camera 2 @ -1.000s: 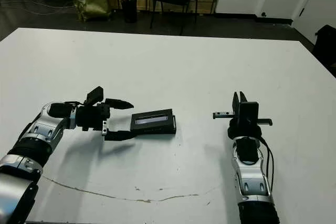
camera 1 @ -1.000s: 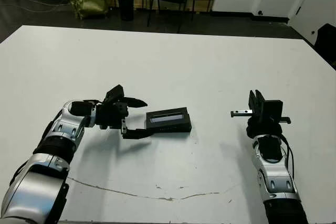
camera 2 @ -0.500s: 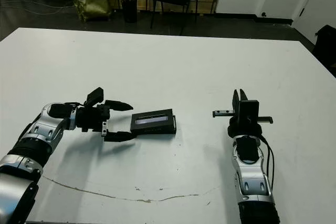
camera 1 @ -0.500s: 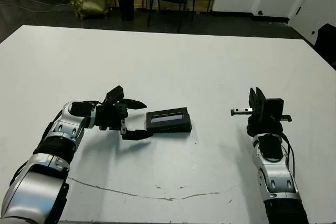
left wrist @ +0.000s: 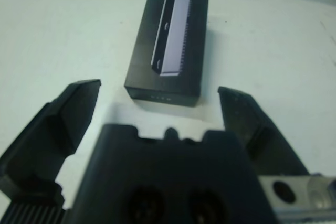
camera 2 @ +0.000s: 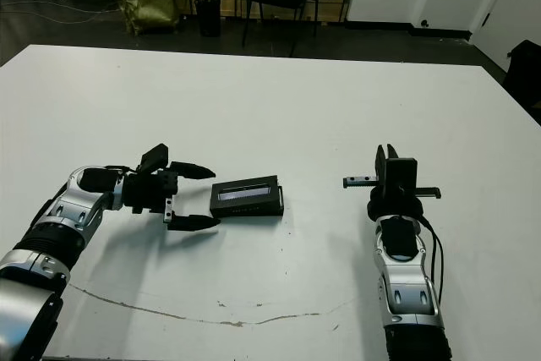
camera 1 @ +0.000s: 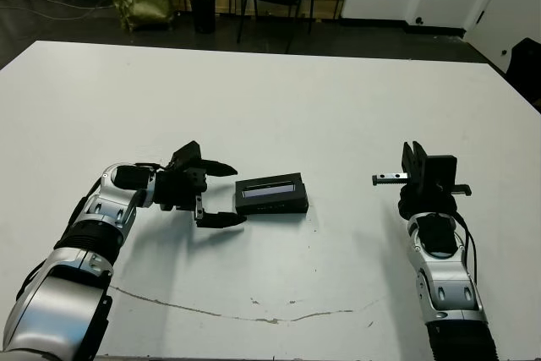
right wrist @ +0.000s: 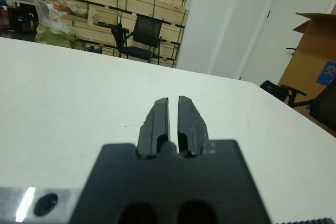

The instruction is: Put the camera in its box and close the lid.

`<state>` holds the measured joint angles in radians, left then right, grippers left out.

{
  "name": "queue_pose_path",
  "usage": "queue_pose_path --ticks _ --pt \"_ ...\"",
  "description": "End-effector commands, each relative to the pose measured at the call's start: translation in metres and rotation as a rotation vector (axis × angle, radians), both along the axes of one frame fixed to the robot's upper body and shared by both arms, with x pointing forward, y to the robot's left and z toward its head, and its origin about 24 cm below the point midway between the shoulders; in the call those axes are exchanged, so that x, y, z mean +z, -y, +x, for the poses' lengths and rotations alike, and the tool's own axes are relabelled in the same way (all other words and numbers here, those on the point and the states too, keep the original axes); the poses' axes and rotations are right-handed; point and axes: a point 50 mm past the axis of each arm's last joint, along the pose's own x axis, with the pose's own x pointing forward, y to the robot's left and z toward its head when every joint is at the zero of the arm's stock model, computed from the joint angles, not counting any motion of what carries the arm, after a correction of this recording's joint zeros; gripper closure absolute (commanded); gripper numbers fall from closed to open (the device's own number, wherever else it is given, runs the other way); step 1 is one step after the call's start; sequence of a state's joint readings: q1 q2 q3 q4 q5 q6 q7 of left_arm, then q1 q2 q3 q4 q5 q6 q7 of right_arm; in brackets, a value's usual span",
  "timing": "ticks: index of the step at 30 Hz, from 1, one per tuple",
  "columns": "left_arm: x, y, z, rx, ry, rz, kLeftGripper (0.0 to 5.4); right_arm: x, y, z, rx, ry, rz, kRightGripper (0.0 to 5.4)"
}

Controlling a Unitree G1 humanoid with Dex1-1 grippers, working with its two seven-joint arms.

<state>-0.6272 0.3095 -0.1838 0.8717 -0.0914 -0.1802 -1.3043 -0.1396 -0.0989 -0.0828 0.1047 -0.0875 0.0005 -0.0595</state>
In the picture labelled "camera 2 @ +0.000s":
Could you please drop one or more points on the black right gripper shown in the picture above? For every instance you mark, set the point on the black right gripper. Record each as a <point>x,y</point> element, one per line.
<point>393,204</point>

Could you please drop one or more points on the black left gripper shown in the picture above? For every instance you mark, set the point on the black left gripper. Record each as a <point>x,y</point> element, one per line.
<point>148,192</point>

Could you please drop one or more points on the black box lid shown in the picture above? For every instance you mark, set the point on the black box lid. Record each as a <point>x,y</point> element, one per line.
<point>245,196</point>

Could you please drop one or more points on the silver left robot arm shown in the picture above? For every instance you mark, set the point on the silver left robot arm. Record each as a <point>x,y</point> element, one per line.
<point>55,242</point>

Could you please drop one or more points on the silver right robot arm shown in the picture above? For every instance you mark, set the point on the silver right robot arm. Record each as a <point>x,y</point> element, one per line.
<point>406,285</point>

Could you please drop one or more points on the black armchair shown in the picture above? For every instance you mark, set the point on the black armchair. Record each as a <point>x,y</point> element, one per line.
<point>524,75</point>

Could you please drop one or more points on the black waste bin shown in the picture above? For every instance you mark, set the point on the black waste bin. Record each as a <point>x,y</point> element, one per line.
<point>208,16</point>

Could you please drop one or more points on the yellow-green sack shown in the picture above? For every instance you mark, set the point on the yellow-green sack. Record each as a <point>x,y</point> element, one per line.
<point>150,3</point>

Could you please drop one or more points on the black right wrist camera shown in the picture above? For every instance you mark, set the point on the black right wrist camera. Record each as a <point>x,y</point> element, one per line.
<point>402,175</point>

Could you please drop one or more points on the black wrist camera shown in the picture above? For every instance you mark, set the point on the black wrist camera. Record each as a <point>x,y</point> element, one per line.
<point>402,175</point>
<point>154,158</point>

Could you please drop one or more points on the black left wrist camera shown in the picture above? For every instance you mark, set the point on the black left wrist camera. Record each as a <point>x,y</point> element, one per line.
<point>154,158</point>

